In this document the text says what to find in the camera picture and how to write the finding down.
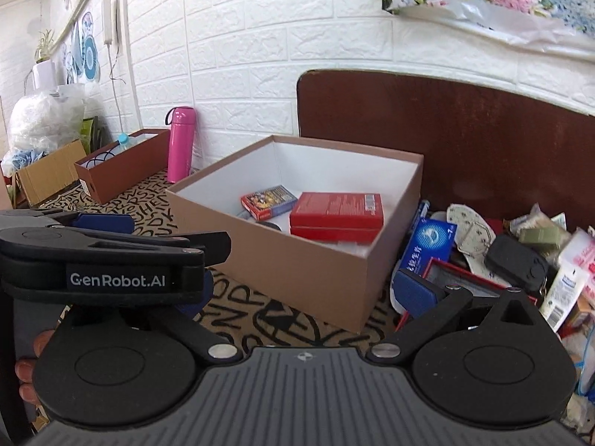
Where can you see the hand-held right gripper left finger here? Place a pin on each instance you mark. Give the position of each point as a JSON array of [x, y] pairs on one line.
[[186, 333]]

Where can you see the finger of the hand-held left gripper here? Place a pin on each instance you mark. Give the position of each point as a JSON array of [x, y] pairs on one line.
[[139, 246], [104, 224]]

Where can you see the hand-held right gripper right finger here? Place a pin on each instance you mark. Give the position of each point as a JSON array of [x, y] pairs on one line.
[[413, 293]]

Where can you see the large brown cardboard box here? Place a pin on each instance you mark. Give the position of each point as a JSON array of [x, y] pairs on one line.
[[279, 269]]

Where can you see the red printed box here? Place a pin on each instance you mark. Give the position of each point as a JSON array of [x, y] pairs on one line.
[[334, 209]]

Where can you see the person's left hand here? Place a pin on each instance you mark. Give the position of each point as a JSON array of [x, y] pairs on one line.
[[25, 369]]

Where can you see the red framed box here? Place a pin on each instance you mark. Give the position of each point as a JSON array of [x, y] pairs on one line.
[[448, 267]]

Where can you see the blue printed box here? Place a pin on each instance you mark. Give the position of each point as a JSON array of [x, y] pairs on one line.
[[427, 246]]

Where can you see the narrow brown box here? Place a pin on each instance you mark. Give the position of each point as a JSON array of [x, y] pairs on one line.
[[125, 174]]

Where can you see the open corrugated cardboard box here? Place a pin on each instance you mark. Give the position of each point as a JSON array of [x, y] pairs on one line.
[[46, 181]]

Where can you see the letter patterned blanket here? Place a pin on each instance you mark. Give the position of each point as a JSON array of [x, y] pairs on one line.
[[260, 311]]

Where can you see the white patterned sandal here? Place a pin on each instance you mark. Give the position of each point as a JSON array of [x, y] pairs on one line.
[[474, 237]]

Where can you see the blue capped bottle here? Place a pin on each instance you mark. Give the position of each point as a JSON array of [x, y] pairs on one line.
[[128, 141]]

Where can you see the blue crumpled cloth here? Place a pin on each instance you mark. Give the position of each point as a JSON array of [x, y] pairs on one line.
[[25, 159]]

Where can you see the pink thermos bottle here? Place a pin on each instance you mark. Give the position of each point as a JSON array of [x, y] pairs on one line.
[[181, 148]]

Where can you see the black zip case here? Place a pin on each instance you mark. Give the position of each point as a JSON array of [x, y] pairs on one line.
[[516, 262]]

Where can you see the clear plastic bag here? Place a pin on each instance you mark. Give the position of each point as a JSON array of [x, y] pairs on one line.
[[42, 121]]

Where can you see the dark round item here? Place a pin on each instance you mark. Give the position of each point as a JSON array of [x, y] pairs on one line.
[[269, 226]]

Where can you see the small colourful card box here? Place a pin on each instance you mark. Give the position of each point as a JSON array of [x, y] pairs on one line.
[[269, 202]]

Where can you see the olive green packet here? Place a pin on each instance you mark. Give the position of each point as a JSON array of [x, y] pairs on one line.
[[544, 237]]

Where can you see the clear plastic wrapped packet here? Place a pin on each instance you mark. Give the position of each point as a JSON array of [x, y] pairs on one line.
[[534, 217]]

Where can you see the white squeeze tube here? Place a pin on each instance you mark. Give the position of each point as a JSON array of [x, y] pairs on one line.
[[565, 297]]

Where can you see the plant in white pot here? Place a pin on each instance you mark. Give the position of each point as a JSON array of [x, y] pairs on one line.
[[44, 72]]

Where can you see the white pink packet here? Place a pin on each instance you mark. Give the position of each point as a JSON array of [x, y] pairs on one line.
[[578, 251]]

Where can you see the dark brown wooden headboard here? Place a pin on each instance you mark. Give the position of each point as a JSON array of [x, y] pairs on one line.
[[441, 121]]

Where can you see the blue wall decals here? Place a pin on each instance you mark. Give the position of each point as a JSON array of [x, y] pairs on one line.
[[86, 55]]

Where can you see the white wall power adapter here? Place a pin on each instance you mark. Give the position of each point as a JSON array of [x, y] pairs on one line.
[[108, 21]]

